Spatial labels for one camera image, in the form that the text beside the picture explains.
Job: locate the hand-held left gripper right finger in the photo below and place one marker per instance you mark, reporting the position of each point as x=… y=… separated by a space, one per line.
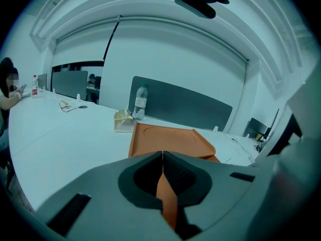
x=220 y=189

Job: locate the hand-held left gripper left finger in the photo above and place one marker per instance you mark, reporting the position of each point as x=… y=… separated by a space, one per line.
x=100 y=197

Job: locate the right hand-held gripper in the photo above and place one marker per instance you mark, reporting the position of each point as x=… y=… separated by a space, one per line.
x=288 y=197

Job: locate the orange cardboard box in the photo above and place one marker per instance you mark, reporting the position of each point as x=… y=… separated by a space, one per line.
x=170 y=139

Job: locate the white divider clip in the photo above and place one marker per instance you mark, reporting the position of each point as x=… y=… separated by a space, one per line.
x=215 y=129

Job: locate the short dark desk divider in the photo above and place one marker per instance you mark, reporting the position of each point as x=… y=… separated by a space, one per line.
x=70 y=84
x=255 y=128
x=42 y=81

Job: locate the black monitor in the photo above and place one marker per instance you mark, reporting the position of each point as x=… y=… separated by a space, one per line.
x=273 y=124

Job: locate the gold snack packet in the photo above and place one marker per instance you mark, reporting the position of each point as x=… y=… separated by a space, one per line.
x=123 y=116

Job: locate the long dark desk divider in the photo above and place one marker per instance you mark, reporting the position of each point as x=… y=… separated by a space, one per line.
x=180 y=104

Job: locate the printed pamphlet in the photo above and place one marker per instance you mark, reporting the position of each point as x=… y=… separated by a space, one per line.
x=66 y=106

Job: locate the clear water bottle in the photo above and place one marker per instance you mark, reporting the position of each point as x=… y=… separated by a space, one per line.
x=140 y=104

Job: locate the red label bottle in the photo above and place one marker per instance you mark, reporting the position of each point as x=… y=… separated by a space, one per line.
x=34 y=89

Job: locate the small grey roller blind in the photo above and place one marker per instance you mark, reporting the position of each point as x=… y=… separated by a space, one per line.
x=77 y=49

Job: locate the black head-worn camera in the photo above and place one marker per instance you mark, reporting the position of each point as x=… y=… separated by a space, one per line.
x=198 y=4

